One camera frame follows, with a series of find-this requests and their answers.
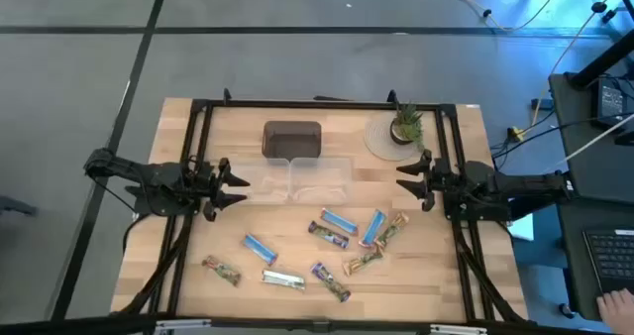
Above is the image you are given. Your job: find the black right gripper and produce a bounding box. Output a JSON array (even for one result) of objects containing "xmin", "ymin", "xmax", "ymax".
[{"xmin": 395, "ymin": 149, "xmax": 454, "ymax": 213}]

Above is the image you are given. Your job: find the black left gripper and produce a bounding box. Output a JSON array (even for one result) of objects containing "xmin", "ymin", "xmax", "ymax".
[{"xmin": 183, "ymin": 156, "xmax": 252, "ymax": 223}]

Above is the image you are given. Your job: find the orange Chewy granola bar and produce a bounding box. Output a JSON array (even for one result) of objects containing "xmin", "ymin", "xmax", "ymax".
[
  {"xmin": 342, "ymin": 249, "xmax": 385, "ymax": 278},
  {"xmin": 374, "ymin": 211, "xmax": 410, "ymax": 250}
]

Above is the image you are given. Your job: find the blue granola bar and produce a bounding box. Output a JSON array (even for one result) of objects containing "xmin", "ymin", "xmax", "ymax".
[
  {"xmin": 242, "ymin": 233, "xmax": 279, "ymax": 267},
  {"xmin": 319, "ymin": 207, "xmax": 360, "ymax": 237},
  {"xmin": 359, "ymin": 208, "xmax": 388, "ymax": 249}
]

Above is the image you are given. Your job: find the green red granola bar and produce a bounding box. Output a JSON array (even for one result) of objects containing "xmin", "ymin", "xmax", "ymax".
[{"xmin": 201, "ymin": 255, "xmax": 243, "ymax": 287}]

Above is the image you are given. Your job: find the silver-backed granola bar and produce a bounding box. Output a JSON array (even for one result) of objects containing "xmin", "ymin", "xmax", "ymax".
[{"xmin": 261, "ymin": 269, "xmax": 307, "ymax": 291}]

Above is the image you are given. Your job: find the purple-blue Chewy granola bar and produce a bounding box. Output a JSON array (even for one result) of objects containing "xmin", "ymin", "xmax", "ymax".
[
  {"xmin": 307, "ymin": 220, "xmax": 351, "ymax": 250},
  {"xmin": 310, "ymin": 262, "xmax": 353, "ymax": 303}
]

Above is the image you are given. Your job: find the clear plastic bin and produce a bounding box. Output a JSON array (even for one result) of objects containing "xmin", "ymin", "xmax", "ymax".
[
  {"xmin": 289, "ymin": 156, "xmax": 354, "ymax": 207},
  {"xmin": 235, "ymin": 157, "xmax": 292, "ymax": 203}
]

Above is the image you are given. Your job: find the round woven mat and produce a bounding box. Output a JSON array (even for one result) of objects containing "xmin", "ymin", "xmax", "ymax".
[{"xmin": 364, "ymin": 112, "xmax": 422, "ymax": 163}]

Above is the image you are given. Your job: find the potted succulent plant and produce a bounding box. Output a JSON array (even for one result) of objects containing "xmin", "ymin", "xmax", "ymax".
[{"xmin": 388, "ymin": 101, "xmax": 428, "ymax": 159}]

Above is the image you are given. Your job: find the dark brown plastic bin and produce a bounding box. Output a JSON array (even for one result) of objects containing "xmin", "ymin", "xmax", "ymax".
[{"xmin": 261, "ymin": 120, "xmax": 323, "ymax": 160}]

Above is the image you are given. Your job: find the black side desk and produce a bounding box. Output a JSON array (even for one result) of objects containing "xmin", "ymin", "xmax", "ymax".
[
  {"xmin": 554, "ymin": 195, "xmax": 634, "ymax": 321},
  {"xmin": 548, "ymin": 71, "xmax": 634, "ymax": 205}
]

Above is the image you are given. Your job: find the black power adapter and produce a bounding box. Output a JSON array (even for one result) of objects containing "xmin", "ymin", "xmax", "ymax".
[{"xmin": 591, "ymin": 78, "xmax": 628, "ymax": 128}]

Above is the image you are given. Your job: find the black laptop keyboard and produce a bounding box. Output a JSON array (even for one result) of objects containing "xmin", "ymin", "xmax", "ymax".
[{"xmin": 582, "ymin": 228, "xmax": 634, "ymax": 296}]

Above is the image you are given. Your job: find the black chair leg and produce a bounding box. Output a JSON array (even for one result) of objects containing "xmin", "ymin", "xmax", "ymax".
[{"xmin": 0, "ymin": 194, "xmax": 39, "ymax": 217}]

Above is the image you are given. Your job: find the person's hand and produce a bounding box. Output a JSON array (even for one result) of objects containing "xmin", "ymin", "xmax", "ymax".
[{"xmin": 596, "ymin": 288, "xmax": 634, "ymax": 335}]

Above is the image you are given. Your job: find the black aluminium rig frame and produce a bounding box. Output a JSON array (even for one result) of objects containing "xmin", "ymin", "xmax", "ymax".
[{"xmin": 0, "ymin": 87, "xmax": 634, "ymax": 335}]

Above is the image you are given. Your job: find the black floor cable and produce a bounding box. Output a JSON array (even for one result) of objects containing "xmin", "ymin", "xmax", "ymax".
[{"xmin": 489, "ymin": 111, "xmax": 634, "ymax": 161}]

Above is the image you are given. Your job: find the yellow floor cable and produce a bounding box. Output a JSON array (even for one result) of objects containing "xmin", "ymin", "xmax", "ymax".
[{"xmin": 410, "ymin": 0, "xmax": 569, "ymax": 33}]

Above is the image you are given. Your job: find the white cable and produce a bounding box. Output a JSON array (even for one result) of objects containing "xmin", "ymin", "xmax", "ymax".
[
  {"xmin": 557, "ymin": 125, "xmax": 634, "ymax": 167},
  {"xmin": 530, "ymin": 0, "xmax": 634, "ymax": 126}
]

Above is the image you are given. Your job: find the black slanted post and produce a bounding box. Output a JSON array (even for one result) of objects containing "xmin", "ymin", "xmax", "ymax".
[{"xmin": 568, "ymin": 41, "xmax": 634, "ymax": 91}]

